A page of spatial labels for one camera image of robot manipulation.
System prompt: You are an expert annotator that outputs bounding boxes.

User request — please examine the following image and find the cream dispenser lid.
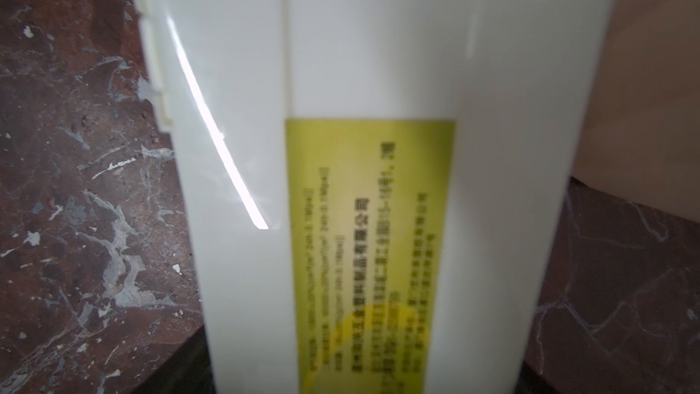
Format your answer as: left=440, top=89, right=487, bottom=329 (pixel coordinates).
left=134, top=0, right=614, bottom=393

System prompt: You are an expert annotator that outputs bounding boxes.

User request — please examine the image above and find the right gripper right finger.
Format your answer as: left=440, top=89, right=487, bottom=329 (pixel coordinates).
left=516, top=362, right=559, bottom=394

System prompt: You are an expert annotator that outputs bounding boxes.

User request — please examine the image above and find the pink flower pot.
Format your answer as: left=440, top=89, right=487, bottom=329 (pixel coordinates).
left=572, top=0, right=699, bottom=221

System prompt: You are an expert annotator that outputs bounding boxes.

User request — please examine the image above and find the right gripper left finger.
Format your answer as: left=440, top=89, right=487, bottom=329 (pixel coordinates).
left=133, top=328, right=216, bottom=394

